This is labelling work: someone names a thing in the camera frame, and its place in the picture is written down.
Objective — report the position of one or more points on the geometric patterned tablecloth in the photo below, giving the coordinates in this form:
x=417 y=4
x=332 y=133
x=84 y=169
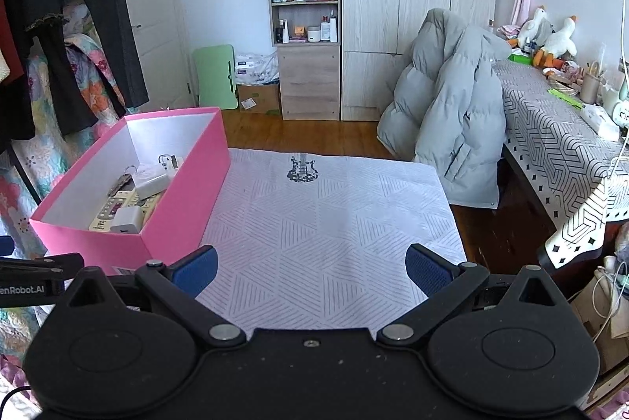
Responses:
x=550 y=144

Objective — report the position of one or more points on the plastic-wrapped white packs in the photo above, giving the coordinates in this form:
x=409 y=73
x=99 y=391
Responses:
x=255 y=66

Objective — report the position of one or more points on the small orange box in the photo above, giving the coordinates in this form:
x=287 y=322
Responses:
x=300 y=30

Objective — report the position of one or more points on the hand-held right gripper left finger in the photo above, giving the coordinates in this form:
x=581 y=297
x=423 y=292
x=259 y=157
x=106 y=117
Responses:
x=196 y=270

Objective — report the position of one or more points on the green folding table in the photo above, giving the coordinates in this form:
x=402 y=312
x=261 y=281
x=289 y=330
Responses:
x=214 y=76

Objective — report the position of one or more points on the dark pinstripe hanging garment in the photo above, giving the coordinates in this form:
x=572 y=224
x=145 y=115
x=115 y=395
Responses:
x=118 y=31

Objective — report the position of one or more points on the pink cardboard box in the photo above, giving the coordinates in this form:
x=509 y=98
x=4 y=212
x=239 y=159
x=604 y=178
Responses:
x=186 y=203

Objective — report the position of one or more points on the grey puffer jacket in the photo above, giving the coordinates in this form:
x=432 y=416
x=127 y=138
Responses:
x=452 y=115

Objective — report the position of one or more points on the beige pen cup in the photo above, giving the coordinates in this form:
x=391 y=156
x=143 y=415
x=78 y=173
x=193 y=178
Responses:
x=592 y=88

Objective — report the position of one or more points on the large white rectangular charger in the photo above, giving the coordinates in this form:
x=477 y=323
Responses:
x=152 y=184

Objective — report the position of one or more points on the white tube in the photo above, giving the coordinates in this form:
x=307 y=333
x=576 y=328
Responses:
x=285 y=34

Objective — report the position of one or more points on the beige remote control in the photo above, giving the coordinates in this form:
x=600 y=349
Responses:
x=105 y=216

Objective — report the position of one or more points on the white door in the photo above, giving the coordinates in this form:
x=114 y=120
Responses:
x=157 y=7

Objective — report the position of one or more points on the white cube plug charger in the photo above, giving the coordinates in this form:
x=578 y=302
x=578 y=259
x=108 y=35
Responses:
x=173 y=164

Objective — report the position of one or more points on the wooden wardrobe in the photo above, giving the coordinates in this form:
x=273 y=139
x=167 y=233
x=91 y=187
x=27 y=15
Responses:
x=373 y=31

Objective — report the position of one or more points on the white tissue box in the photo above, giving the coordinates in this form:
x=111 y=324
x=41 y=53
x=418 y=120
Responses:
x=599 y=120

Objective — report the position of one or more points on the black ruffled hanging garment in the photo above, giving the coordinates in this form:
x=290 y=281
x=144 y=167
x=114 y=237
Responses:
x=64 y=81

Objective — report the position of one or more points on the white pump bottle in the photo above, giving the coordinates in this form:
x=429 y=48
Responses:
x=333 y=29

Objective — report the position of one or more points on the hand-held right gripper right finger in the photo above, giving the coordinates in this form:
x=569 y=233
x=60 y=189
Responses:
x=427 y=270

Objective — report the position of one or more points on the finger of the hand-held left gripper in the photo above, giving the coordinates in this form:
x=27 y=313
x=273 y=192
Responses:
x=6 y=246

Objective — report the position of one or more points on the white jar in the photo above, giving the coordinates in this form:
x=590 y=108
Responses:
x=313 y=35

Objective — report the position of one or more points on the brown cardboard box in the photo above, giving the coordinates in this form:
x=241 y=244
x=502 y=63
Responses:
x=594 y=326

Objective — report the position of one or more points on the white goose plush toy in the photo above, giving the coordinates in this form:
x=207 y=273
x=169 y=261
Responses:
x=560 y=41
x=533 y=29

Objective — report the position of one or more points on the small white charger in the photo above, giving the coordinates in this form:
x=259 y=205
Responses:
x=127 y=221

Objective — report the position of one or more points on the red hanging garment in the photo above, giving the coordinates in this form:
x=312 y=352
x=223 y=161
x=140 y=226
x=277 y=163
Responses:
x=7 y=46

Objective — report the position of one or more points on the wooden shelf cabinet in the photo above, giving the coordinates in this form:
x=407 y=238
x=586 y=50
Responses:
x=309 y=81

